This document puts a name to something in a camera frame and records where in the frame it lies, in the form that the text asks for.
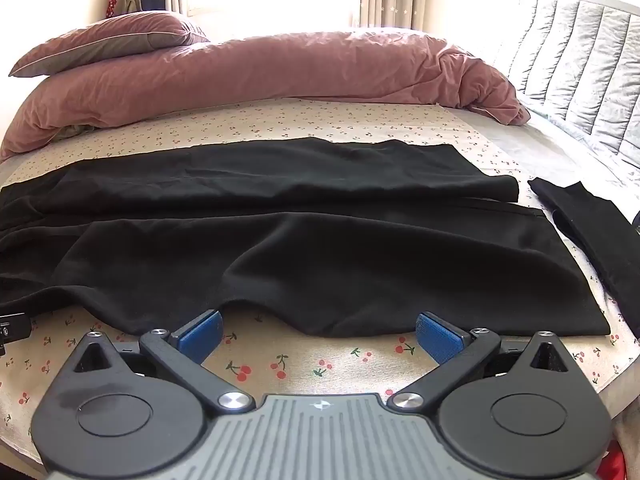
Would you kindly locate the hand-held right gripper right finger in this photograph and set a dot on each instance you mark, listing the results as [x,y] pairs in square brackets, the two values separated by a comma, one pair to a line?
[437,337]

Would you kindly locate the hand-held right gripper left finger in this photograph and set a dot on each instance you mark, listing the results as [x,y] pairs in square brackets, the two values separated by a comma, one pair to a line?
[204,335]

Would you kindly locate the black pants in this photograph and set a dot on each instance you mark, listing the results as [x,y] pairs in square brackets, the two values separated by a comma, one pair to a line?
[310,240]

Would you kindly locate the folded black garment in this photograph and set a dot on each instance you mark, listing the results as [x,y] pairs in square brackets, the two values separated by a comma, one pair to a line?
[590,230]

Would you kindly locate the red cloth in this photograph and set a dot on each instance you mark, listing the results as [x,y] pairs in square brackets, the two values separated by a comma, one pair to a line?
[605,465]

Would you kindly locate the pink duvet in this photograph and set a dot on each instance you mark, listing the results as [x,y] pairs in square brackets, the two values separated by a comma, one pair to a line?
[280,72]

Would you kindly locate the pink and grey pillow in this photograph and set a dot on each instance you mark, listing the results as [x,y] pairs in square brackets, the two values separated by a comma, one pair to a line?
[107,40]

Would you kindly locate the grey quilted headboard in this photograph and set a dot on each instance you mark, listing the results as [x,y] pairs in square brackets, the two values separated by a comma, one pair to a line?
[575,55]

